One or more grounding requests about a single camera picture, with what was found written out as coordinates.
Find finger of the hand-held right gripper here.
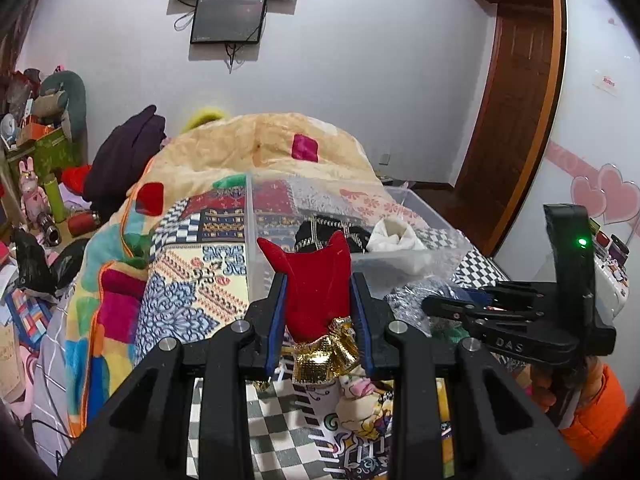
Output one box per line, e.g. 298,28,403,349
421,296,546,325
480,281,557,308

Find white cloth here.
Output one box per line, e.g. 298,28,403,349
366,217,432,277

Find colourful patchwork blanket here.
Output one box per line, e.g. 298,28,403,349
64,111,387,442

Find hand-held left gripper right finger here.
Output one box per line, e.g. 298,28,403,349
350,271,586,480

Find orange box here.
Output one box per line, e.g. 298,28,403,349
17,122,54,144

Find brown wooden door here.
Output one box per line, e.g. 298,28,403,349
442,0,569,257

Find dark purple garment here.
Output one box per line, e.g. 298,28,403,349
82,104,167,207

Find red white wall label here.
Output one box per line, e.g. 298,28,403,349
592,73,622,95

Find green bottle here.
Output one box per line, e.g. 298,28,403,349
42,172,69,224

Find small black wall monitor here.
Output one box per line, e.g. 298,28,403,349
189,0,268,46

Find clear plastic storage box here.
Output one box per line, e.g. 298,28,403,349
244,172,474,307

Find grey green plush toy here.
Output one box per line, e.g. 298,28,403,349
39,70,88,142

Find red cylinder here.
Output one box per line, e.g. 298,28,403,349
67,212,102,239

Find pink heart wall stickers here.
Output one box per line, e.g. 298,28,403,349
546,141,640,228

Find red velvet gold sequin garment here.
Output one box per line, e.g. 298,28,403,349
256,231,362,392

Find yellow green fluffy toy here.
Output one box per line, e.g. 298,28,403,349
180,106,232,134

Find green cardboard box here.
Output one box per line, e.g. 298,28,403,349
4,127,84,182

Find black cable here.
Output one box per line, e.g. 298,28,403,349
224,42,247,75
173,1,197,32

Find person's right hand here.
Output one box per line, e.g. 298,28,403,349
529,359,560,415

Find red cloth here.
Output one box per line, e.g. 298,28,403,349
60,164,94,195

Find silver sequin cloth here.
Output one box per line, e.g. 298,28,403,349
384,280,468,338

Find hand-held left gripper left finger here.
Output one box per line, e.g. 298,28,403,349
57,272,289,480

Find black garment with gold trim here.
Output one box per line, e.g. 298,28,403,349
293,215,372,257

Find black plastic bag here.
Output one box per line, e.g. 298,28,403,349
12,227,90,297

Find person's right forearm orange sleeve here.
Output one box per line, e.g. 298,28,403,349
556,363,631,457

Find cartoon print cream cloth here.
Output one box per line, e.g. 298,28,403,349
292,374,397,463

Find pink bunny doll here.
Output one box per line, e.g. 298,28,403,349
18,156,49,222

